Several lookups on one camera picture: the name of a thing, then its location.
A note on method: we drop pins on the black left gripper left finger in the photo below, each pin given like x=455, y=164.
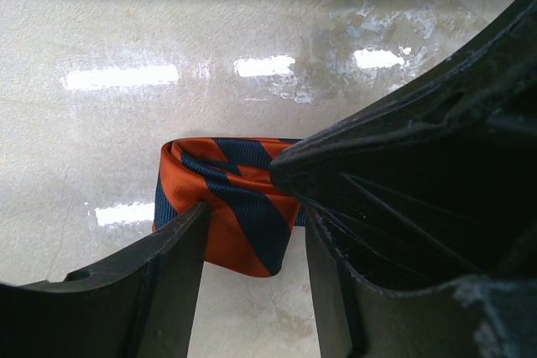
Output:
x=138, y=302

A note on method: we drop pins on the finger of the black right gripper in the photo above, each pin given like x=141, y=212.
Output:
x=458, y=96
x=423, y=212

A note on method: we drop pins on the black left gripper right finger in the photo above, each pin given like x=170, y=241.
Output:
x=471, y=316

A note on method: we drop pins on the orange navy striped tie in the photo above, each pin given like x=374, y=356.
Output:
x=250, y=220

